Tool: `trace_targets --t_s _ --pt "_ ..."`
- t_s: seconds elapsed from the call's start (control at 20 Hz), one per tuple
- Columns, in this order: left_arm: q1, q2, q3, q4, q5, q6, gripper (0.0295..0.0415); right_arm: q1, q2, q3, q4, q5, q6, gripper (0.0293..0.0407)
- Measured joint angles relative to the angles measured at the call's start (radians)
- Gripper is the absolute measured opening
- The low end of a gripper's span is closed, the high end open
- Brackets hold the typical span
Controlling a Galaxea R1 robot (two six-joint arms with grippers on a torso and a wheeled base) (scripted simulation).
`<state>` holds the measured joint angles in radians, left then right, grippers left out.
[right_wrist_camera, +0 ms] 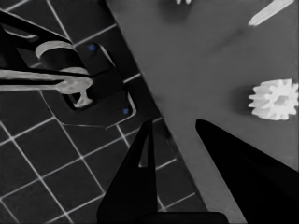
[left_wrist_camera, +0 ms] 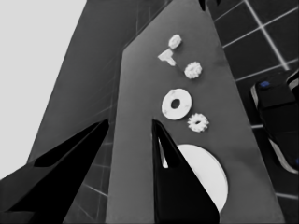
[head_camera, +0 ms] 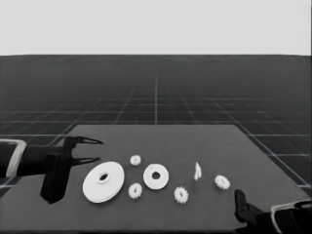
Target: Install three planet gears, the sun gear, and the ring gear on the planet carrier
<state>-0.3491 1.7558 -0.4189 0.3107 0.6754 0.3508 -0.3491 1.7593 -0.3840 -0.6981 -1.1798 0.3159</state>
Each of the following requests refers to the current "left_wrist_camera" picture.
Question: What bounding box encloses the large thick white disc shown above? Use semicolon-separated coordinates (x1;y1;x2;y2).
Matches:
160;143;229;214

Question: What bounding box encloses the small white toothed gear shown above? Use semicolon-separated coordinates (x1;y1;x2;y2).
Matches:
187;112;210;133
183;61;203;80
167;34;183;50

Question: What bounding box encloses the white round pinned carrier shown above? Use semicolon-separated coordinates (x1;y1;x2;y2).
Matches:
161;88;193;121

